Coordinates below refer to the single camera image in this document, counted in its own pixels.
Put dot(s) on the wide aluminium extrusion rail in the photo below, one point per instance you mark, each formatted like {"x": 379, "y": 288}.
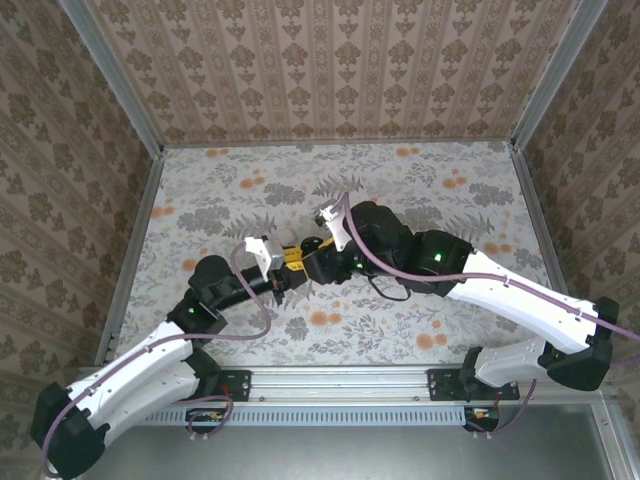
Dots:
{"x": 340, "y": 382}

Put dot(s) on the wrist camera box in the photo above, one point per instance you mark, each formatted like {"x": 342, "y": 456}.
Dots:
{"x": 274, "y": 255}
{"x": 330, "y": 212}

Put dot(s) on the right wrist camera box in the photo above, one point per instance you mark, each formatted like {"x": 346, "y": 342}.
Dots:
{"x": 330, "y": 212}

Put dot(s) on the aluminium frame post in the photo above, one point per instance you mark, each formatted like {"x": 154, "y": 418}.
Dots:
{"x": 554, "y": 75}
{"x": 121, "y": 80}

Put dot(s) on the grey metal sheet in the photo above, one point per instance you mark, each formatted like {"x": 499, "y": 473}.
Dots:
{"x": 340, "y": 455}

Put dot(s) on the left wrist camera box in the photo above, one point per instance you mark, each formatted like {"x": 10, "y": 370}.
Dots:
{"x": 274, "y": 255}

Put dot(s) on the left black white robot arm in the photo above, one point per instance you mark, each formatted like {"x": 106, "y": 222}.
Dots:
{"x": 130, "y": 370}

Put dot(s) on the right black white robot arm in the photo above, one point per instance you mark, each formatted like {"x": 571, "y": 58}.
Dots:
{"x": 525, "y": 305}

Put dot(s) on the aluminium frame side rail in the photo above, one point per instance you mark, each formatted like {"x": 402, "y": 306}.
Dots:
{"x": 134, "y": 250}
{"x": 542, "y": 225}

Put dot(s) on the black electronics connector box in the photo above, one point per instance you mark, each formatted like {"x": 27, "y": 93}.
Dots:
{"x": 482, "y": 416}
{"x": 205, "y": 417}

